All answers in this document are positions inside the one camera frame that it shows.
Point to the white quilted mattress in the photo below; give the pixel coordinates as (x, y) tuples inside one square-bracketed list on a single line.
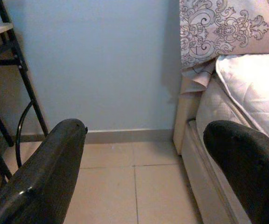
[(253, 88)]

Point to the beige floral print pillow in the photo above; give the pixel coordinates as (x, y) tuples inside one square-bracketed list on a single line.
[(229, 28)]

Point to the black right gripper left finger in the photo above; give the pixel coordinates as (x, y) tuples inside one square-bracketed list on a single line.
[(43, 175)]

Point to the beige bed frame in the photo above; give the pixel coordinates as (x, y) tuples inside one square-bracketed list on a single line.
[(185, 130)]

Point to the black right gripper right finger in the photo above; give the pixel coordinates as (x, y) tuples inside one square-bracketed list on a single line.
[(253, 175)]

